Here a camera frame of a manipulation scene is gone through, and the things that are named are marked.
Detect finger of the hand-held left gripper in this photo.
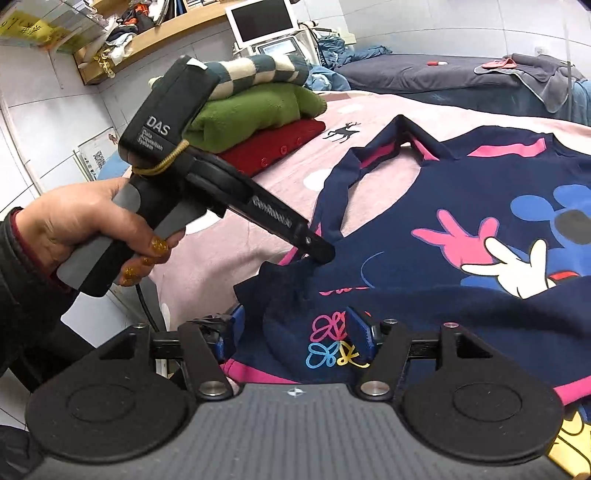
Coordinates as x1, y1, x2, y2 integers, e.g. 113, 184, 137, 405
225, 176, 337, 265

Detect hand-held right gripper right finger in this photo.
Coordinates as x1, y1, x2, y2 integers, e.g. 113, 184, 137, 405
345, 307, 496, 400

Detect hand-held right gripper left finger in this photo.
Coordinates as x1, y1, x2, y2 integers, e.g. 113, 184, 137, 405
95, 304, 246, 402

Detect navy cartoon print sweatshirt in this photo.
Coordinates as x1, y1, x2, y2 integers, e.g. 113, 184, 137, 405
221, 114, 591, 472

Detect person's left forearm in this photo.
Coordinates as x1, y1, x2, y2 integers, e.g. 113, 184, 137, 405
0, 207, 81, 374

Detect person's left hand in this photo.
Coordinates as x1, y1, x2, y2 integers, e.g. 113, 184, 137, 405
14, 176, 186, 287

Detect pink polka dot blanket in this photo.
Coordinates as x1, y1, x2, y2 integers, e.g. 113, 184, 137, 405
148, 89, 591, 333

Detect folded red buttoned garment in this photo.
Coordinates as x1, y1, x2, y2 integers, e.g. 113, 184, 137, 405
216, 117, 327, 179

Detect folded green fleece garment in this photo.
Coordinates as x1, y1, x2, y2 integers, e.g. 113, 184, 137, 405
186, 84, 329, 154

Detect folded teal checked blanket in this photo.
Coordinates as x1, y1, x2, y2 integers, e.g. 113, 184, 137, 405
148, 52, 311, 101

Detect white device under monitor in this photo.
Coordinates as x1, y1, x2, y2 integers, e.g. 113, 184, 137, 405
232, 21, 317, 62

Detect white monitor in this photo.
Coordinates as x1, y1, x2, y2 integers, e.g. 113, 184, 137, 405
225, 0, 297, 48

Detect pile of blue cloth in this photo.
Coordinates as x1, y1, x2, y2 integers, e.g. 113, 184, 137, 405
307, 33, 394, 93

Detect dark grey massage bed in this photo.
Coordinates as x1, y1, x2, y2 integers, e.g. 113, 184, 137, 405
333, 50, 591, 126

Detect small red cloth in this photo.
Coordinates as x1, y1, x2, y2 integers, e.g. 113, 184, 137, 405
475, 57, 519, 73

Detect grey towel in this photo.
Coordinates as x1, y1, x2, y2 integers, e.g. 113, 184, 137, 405
475, 52, 583, 115

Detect wall poster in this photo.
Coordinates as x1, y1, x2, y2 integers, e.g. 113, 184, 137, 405
75, 126, 122, 182

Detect wooden wall shelf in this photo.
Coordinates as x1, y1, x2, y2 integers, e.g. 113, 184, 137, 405
73, 0, 232, 87

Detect black cable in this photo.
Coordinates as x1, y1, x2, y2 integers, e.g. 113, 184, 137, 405
133, 281, 160, 334

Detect wall notice sheets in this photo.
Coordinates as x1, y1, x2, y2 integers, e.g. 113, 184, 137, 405
0, 0, 110, 55

